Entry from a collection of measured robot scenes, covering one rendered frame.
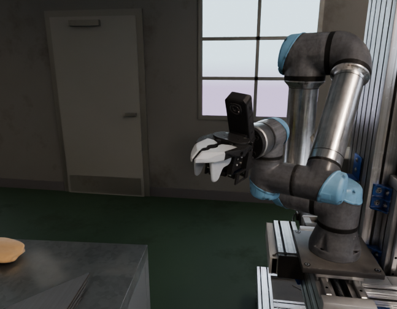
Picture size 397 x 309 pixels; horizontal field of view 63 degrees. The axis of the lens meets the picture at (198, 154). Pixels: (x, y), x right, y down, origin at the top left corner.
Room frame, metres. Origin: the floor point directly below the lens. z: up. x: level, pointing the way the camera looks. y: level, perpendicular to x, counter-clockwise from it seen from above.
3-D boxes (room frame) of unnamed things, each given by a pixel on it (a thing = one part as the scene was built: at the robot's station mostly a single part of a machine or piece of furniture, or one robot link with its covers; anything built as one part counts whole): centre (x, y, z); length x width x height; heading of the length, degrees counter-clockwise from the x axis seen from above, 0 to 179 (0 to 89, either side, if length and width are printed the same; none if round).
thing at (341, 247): (0.90, -0.43, 1.09); 0.15 x 0.15 x 0.10
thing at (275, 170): (0.74, -0.18, 1.34); 0.11 x 0.08 x 0.11; 56
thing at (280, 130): (0.76, -0.17, 1.43); 0.11 x 0.08 x 0.09; 146
